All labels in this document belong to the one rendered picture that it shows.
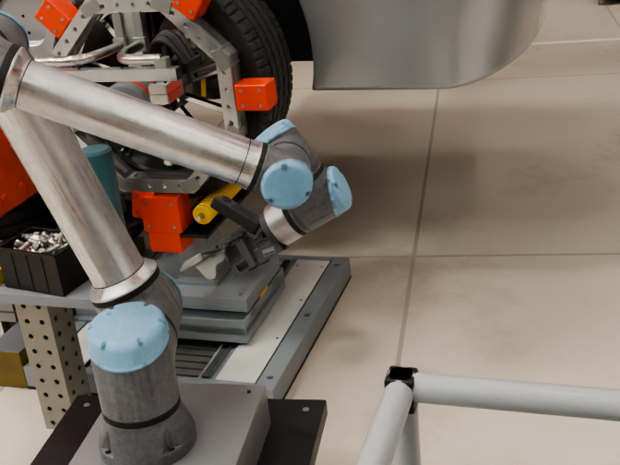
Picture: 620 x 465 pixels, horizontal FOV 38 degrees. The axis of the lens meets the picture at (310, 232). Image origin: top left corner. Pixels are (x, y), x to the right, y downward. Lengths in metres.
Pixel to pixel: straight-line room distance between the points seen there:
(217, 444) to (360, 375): 0.95
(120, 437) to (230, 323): 1.01
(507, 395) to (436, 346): 1.97
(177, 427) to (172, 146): 0.55
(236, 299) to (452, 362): 0.66
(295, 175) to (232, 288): 1.23
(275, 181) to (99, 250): 0.41
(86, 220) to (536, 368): 1.45
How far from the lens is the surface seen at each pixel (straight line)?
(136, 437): 1.76
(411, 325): 2.92
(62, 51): 2.58
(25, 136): 1.73
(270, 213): 1.78
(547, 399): 0.83
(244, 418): 1.87
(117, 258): 1.80
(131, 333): 1.68
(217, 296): 2.73
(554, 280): 3.18
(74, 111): 1.57
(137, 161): 2.69
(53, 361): 2.56
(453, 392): 0.84
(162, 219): 2.60
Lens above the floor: 1.47
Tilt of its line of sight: 24 degrees down
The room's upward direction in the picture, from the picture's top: 6 degrees counter-clockwise
